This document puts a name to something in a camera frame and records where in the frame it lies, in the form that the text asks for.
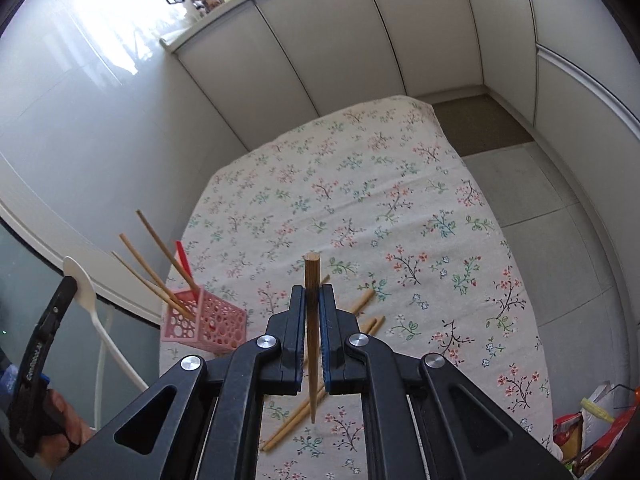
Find snack bags pile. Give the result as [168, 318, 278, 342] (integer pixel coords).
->
[553, 382, 639, 479]

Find glass sliding door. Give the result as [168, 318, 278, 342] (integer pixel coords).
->
[0, 199, 166, 480]

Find brown floor mat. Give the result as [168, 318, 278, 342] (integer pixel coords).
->
[433, 96, 533, 157]

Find white plastic spoon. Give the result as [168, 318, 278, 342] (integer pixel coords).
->
[63, 256, 148, 391]

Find red plastic spoon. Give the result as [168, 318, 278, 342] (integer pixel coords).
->
[175, 240, 192, 278]

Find pink perforated utensil holder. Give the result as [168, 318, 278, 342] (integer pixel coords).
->
[160, 289, 247, 353]

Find white kitchen cabinets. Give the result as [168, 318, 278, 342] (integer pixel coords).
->
[166, 0, 639, 304]

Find person's left hand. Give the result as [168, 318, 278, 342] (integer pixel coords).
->
[38, 389, 96, 469]

